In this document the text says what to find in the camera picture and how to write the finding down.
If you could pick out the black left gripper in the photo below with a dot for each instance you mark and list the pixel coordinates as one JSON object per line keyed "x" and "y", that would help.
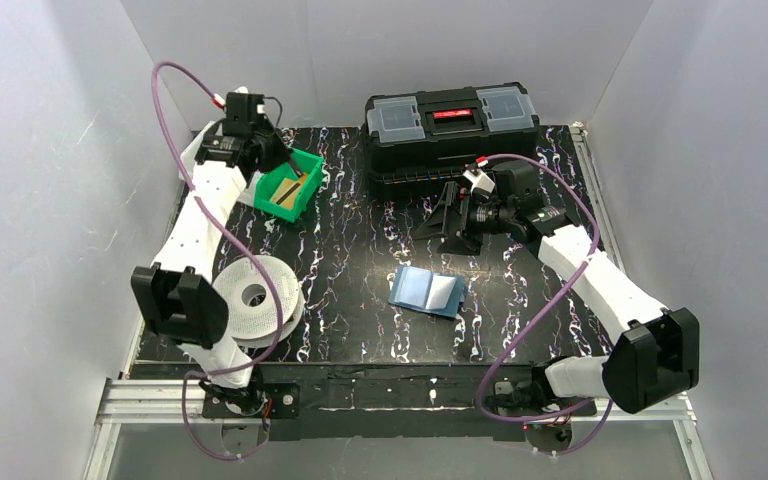
{"x": 275, "y": 154}

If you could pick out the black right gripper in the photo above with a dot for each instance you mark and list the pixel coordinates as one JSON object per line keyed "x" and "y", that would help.
{"x": 457, "y": 214}

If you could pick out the gold credit card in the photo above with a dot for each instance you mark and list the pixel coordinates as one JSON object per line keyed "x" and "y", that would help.
{"x": 288, "y": 191}

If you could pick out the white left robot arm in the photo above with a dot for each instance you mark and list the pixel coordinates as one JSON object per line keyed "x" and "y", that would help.
{"x": 215, "y": 317}

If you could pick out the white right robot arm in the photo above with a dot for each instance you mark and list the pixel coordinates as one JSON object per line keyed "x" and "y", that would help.
{"x": 655, "y": 351}

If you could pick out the green plastic bin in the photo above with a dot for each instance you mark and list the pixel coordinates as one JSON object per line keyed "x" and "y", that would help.
{"x": 301, "y": 163}

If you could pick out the white bin middle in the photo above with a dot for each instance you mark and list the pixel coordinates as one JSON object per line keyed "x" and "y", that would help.
{"x": 248, "y": 194}

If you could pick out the black toolbox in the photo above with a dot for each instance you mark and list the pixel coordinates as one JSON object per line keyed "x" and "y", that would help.
{"x": 414, "y": 143}

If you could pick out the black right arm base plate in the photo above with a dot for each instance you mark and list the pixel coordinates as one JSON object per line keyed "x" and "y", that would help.
{"x": 519, "y": 398}

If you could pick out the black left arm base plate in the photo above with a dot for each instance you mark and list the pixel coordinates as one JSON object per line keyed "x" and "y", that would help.
{"x": 269, "y": 401}

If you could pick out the aluminium rail frame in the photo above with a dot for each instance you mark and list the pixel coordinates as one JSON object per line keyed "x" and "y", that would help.
{"x": 385, "y": 392}

